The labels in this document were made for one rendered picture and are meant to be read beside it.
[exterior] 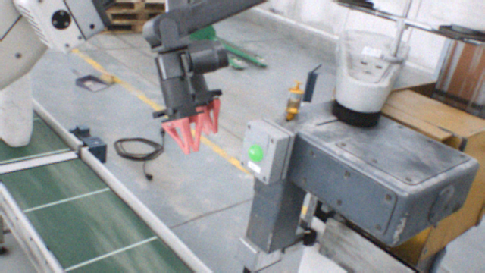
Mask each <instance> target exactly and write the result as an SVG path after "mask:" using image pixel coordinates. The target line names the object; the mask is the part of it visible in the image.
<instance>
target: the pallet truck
mask: <svg viewBox="0 0 485 273"><path fill-rule="evenodd" d="M200 39H210V40H211V41H213V40H220V41H221V43H222V45H223V46H224V48H226V49H228V50H230V51H232V52H235V53H236V54H237V55H240V56H243V57H244V58H247V59H249V60H251V61H252V62H254V63H257V64H258V66H263V67H267V64H269V65H270V66H271V63H270V62H269V60H267V59H266V58H263V57H261V56H260V55H256V53H254V52H251V51H249V50H247V49H244V48H241V47H239V46H237V45H235V44H233V43H231V42H229V41H227V40H225V39H222V38H220V37H218V36H216V30H215V29H214V28H213V26H212V25H211V26H209V27H206V28H205V29H201V30H198V31H196V32H195V33H192V34H190V40H200ZM227 56H228V60H229V64H230V66H234V67H235V68H240V69H243V68H244V67H247V69H248V65H247V63H245V62H244V61H243V60H240V59H239V58H237V57H235V56H233V55H230V53H228V52H227Z"/></svg>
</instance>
